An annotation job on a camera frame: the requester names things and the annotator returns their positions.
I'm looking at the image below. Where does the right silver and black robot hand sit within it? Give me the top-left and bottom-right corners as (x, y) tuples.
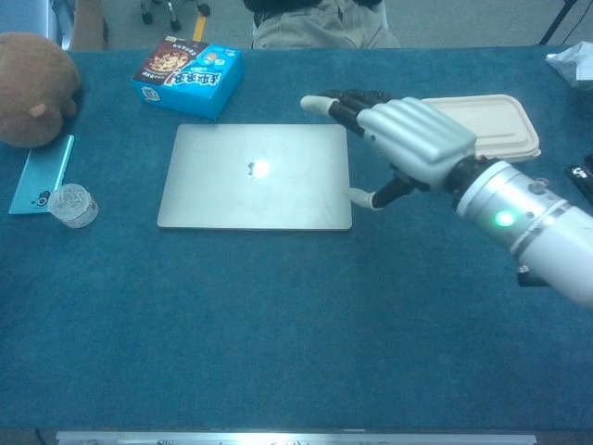
(299, 89), (478, 210)

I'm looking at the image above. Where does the silver laptop with apple logo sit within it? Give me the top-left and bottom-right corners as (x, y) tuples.
(157, 123), (353, 232)

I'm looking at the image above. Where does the beige lidded lunch box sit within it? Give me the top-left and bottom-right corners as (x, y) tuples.
(420, 94), (542, 164)

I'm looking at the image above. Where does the seated person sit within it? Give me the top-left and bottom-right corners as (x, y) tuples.
(251, 0), (402, 50)

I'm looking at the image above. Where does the black flat object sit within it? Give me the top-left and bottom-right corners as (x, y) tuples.
(563, 154), (593, 208)

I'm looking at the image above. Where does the crumpled clear plastic bag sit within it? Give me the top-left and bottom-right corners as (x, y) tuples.
(545, 40), (593, 89)

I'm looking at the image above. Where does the black tripod leg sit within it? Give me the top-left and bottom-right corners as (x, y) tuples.
(538, 0), (580, 46)

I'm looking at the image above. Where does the blue chocolate cookie box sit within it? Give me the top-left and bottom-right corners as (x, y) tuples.
(131, 35), (246, 121)

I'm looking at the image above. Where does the blue table cloth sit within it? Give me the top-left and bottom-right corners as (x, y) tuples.
(0, 44), (593, 432)

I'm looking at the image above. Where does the brown cardboard box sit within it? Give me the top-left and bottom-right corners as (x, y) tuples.
(69, 0), (110, 51)

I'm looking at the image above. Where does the clear plastic round jar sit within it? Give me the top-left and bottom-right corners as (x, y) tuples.
(47, 183), (100, 229)

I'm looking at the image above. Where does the teal smartphone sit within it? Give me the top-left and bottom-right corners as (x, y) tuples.
(7, 134), (75, 216)

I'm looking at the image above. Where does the brown plush toy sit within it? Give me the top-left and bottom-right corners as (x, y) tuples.
(0, 32), (82, 148)

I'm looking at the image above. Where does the aluminium rail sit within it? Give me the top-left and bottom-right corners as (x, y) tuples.
(55, 430), (538, 445)

